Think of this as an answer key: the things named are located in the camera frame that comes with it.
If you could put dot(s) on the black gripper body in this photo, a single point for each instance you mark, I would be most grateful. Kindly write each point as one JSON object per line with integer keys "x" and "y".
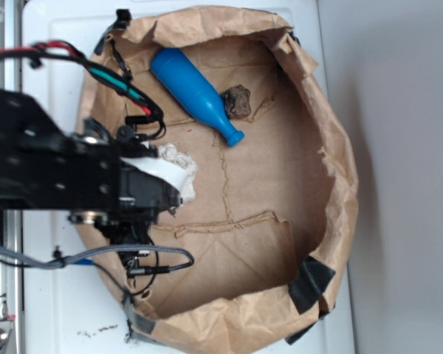
{"x": 147, "y": 184}

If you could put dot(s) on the white paper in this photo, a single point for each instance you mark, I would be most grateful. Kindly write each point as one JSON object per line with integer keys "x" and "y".
{"x": 170, "y": 153}

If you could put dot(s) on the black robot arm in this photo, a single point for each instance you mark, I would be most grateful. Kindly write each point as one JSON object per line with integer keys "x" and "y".
{"x": 92, "y": 175}

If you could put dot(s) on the blue plastic bottle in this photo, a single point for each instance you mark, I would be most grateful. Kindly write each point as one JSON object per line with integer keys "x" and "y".
{"x": 193, "y": 92}

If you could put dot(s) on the brown paper bag tray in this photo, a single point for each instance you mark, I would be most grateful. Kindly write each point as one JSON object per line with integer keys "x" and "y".
{"x": 273, "y": 219}

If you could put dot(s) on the brown rock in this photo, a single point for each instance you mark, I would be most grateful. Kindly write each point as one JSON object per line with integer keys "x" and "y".
{"x": 236, "y": 102}

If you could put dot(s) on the aluminium rail frame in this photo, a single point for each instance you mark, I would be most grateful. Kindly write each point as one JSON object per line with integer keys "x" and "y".
{"x": 11, "y": 279}

